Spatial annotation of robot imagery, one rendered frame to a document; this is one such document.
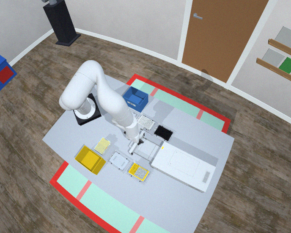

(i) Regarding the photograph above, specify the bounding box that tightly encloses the blue open-top bin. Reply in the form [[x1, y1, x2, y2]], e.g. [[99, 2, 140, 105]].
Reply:
[[123, 86, 148, 113]]

